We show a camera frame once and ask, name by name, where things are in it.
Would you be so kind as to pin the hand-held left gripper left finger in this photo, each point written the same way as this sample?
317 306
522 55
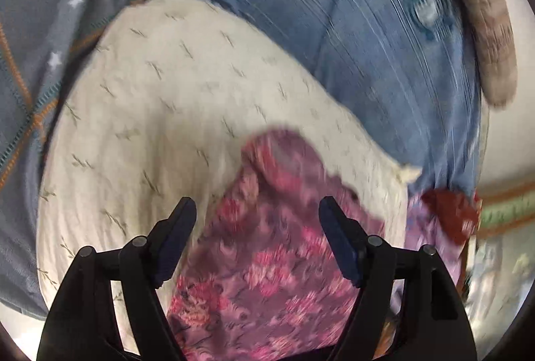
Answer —
173 249

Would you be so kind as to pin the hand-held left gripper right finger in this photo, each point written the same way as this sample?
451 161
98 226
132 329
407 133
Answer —
340 245

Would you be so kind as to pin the maroon floral shirt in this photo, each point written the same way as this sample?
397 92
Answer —
267 260

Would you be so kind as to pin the purple floral garment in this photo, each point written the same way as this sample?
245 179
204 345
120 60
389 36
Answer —
426 235

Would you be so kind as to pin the red cloth piece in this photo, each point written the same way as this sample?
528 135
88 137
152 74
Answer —
453 210

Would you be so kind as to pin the cream leaf-print blanket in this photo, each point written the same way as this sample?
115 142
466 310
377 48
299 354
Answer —
167 93

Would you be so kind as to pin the green striped cloth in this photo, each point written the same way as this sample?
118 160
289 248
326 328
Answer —
508 212

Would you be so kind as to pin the blue denim shirt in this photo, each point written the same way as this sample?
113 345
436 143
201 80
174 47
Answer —
334 31

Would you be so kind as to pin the grey star-print bedsheet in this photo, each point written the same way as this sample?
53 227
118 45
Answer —
50 10

